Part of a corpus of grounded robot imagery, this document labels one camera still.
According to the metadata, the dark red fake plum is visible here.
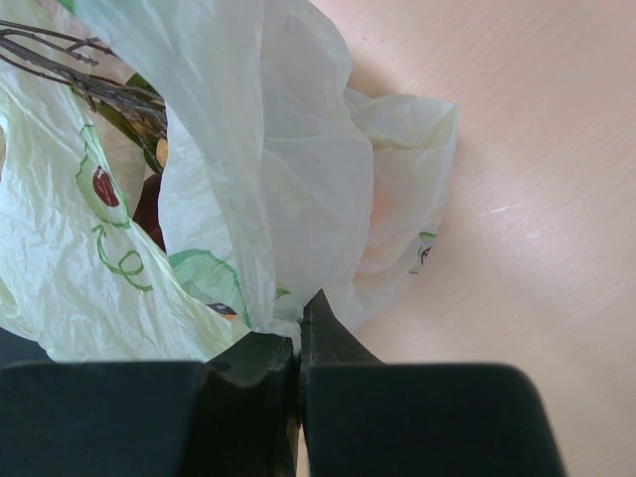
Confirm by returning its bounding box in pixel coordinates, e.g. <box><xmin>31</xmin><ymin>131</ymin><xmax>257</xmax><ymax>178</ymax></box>
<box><xmin>133</xmin><ymin>174</ymin><xmax>166</xmax><ymax>251</ymax></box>

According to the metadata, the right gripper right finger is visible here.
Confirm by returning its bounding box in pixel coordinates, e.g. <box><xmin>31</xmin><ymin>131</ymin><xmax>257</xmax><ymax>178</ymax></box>
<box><xmin>300</xmin><ymin>293</ymin><xmax>565</xmax><ymax>476</ymax></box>

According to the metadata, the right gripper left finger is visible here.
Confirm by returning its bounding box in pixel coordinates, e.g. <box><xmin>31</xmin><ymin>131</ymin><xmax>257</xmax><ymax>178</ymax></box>
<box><xmin>1</xmin><ymin>332</ymin><xmax>298</xmax><ymax>476</ymax></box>

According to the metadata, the pale green plastic bag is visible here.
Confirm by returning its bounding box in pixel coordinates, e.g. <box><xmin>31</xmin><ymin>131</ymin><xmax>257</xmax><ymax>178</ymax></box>
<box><xmin>1</xmin><ymin>1</ymin><xmax>459</xmax><ymax>362</ymax></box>

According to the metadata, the fake longan bunch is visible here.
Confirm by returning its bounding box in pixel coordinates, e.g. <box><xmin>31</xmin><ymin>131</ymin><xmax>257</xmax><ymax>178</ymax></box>
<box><xmin>1</xmin><ymin>20</ymin><xmax>168</xmax><ymax>174</ymax></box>

